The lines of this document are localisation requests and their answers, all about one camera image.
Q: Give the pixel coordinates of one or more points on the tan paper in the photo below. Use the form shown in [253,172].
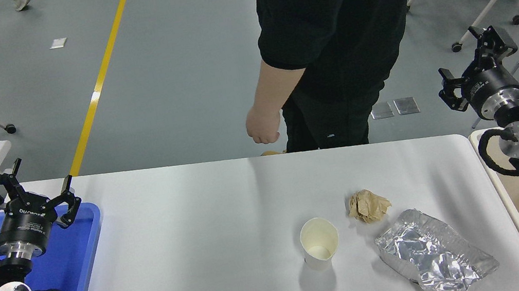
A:
[368,206]

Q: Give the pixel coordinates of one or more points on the silver foil tray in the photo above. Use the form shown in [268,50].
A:
[428,254]

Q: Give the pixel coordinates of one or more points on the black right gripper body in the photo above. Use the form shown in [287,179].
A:
[492,85]

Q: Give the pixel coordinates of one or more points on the silver floor plate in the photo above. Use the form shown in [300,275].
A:
[381,110]
[406,105]

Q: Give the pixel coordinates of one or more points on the white paper cup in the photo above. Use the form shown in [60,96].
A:
[319,240]

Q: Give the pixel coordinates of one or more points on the person's right hand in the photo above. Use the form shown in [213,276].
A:
[264,124]

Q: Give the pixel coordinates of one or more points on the person's right forearm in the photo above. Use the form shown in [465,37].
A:
[276,85]

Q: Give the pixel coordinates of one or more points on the white paper scrap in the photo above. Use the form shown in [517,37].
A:
[58,42]

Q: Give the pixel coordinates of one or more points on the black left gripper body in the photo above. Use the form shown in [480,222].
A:
[24,222]

